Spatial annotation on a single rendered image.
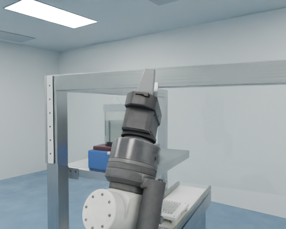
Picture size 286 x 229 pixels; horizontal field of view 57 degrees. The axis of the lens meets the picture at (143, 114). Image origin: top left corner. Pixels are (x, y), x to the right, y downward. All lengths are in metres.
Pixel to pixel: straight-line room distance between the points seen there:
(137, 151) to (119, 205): 0.09
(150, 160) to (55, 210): 0.76
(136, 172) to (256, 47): 3.95
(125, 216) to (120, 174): 0.06
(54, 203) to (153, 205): 0.76
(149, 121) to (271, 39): 3.88
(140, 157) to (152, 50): 4.68
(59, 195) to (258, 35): 3.72
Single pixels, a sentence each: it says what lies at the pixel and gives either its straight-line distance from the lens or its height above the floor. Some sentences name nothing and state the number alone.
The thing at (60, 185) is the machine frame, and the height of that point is 1.26.
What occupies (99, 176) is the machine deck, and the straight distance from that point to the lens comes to 1.05.
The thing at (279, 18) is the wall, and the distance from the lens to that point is 4.31.
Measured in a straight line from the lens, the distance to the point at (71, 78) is 1.01.
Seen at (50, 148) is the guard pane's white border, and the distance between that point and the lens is 1.09.
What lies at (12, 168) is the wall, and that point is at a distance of 6.52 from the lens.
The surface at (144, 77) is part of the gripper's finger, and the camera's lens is 0.49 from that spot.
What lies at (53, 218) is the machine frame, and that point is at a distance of 1.17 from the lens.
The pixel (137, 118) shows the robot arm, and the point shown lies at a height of 1.56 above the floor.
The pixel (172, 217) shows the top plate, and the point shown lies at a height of 0.95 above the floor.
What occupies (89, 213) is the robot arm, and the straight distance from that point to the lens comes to 0.44.
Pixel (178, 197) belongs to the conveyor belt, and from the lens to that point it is 2.10.
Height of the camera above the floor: 1.58
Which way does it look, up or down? 2 degrees down
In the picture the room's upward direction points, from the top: straight up
